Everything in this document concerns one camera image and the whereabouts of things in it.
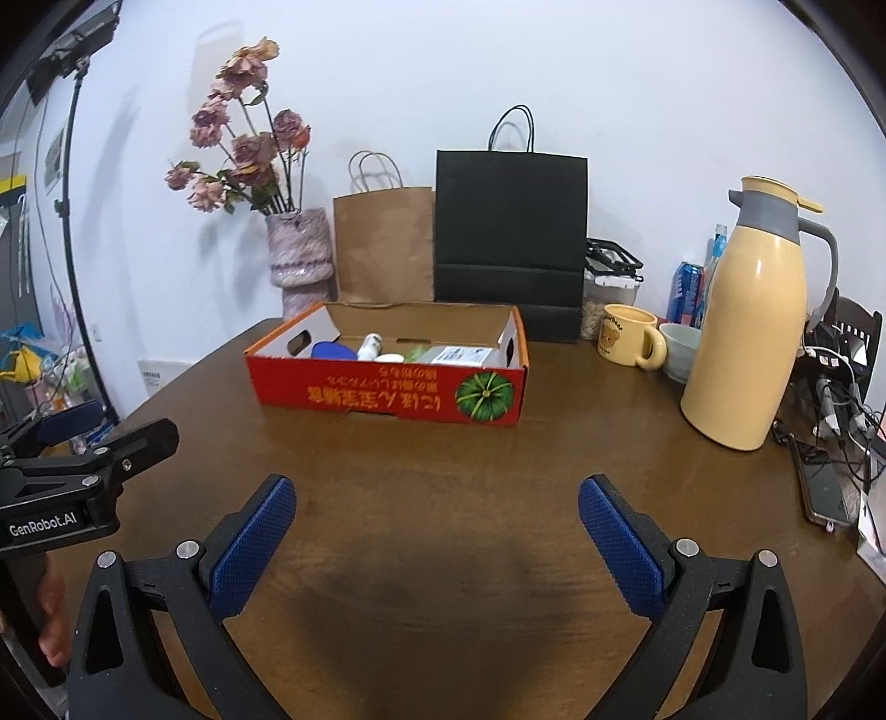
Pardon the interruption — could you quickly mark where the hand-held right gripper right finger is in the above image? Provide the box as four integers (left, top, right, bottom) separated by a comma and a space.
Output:
578, 474, 811, 720

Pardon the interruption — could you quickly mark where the cluttered storage rack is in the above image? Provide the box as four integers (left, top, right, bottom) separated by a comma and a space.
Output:
0, 305, 105, 444

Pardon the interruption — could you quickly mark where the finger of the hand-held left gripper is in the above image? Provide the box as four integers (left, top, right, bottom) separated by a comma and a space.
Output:
0, 417, 179, 501
0, 400, 105, 461

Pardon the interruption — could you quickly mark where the clear jar with blue lid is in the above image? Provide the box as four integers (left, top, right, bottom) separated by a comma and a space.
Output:
429, 344, 496, 368

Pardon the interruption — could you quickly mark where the brown paper bag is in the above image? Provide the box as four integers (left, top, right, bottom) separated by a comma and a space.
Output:
332, 151, 437, 304

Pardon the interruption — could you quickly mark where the tangle of cables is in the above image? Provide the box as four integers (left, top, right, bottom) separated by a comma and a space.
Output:
775, 325, 886, 500

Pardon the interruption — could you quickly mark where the yellow bear mug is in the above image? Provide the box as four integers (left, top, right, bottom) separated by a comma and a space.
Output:
596, 303, 669, 371

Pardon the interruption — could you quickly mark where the black light stand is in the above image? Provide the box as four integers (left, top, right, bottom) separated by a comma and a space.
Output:
28, 0, 122, 423

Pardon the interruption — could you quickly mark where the pink marbled vase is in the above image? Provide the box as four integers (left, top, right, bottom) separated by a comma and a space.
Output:
266, 208, 334, 321

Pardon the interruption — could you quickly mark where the clear bottle with blue label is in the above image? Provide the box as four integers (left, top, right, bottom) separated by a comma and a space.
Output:
702, 223, 729, 330

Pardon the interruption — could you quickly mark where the blue drink can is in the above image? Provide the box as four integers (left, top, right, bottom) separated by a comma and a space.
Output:
666, 261, 705, 328

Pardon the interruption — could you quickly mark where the dark wooden chair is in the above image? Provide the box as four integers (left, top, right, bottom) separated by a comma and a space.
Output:
831, 294, 883, 375

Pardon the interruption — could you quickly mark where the red cardboard box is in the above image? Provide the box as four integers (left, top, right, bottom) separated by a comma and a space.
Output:
244, 301, 530, 428

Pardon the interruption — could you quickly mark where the white board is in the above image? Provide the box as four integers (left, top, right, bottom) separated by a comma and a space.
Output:
137, 358, 198, 399

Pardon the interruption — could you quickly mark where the dried rose bouquet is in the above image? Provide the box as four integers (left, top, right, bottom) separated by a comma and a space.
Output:
164, 38, 312, 215

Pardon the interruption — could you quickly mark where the black paper bag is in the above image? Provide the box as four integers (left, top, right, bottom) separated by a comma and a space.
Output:
434, 105, 589, 345

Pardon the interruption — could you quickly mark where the black smartphone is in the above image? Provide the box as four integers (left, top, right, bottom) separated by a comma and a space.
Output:
789, 436, 856, 531

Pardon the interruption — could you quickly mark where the yellow thermos jug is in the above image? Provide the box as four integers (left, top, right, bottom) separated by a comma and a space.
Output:
680, 175, 842, 452

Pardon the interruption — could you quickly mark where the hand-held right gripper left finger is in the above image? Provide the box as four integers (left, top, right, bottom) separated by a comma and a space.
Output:
67, 474, 298, 720

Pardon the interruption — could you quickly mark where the clear container with black lid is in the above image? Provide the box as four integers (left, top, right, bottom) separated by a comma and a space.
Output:
580, 239, 645, 342

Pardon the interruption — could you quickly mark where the person's left hand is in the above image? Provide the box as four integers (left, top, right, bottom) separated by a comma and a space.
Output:
38, 554, 71, 669

